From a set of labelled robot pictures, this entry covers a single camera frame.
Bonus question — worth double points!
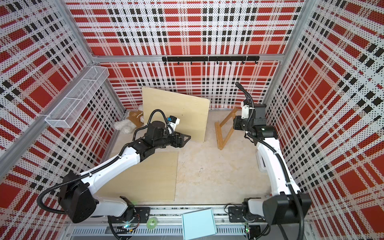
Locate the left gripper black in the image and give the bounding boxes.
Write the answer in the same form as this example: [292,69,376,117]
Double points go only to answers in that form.
[154,130,191,150]

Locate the plywood board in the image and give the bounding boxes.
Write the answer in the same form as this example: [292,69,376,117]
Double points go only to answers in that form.
[97,152,179,204]
[142,87,210,143]

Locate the wooden easel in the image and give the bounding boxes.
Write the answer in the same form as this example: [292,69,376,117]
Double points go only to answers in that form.
[215,107,241,151]

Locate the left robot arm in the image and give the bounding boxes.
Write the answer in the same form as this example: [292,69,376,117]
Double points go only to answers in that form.
[37,109,192,223]

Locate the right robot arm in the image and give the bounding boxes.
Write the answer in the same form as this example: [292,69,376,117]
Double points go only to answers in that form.
[233,82,312,240]

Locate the plush toy brown white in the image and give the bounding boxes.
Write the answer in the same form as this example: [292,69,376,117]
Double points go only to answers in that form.
[114,105,144,134]

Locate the light blue plate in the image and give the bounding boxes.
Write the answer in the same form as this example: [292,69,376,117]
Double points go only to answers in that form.
[182,209,217,240]

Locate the green tape roll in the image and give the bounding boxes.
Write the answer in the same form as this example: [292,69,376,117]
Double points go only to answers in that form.
[146,217,158,230]

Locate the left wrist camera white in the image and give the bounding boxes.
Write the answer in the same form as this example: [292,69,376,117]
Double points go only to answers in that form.
[167,116,180,129]

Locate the black hook rail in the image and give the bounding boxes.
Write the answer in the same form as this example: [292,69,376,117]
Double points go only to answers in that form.
[162,56,261,64]

